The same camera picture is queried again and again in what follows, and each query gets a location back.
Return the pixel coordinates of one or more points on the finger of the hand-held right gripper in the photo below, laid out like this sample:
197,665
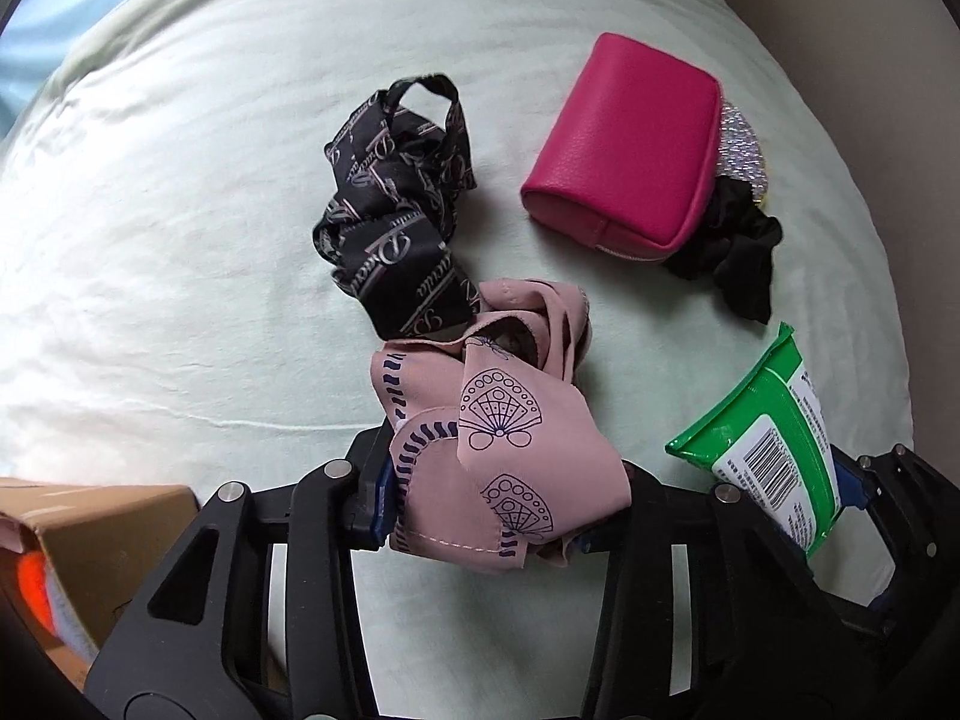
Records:
851,481
882,600

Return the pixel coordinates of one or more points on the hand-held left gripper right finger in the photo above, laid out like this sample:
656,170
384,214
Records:
600,538

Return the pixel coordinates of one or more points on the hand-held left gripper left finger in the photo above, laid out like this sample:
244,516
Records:
375,499

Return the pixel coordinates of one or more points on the green wet wipes packet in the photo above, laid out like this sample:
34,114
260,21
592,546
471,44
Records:
772,435

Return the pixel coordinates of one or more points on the pink printed scarf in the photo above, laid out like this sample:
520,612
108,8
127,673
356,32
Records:
487,457

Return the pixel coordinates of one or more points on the orange soft item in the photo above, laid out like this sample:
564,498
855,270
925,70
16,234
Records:
34,589

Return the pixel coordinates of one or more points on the black scrunchie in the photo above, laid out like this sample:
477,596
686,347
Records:
739,255

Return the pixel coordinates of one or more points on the black printed scarf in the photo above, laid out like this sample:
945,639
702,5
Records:
394,244

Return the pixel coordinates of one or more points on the cardboard box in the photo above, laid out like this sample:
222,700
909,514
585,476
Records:
112,532

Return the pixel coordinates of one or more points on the light green bedsheet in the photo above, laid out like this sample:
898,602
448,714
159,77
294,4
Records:
187,277

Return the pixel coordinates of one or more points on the silver glitter hair accessory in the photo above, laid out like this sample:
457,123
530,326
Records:
739,146

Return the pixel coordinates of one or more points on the magenta leather pouch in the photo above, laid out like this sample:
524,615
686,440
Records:
626,150

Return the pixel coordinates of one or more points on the light blue cloth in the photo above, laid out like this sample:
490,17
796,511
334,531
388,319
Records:
26,60

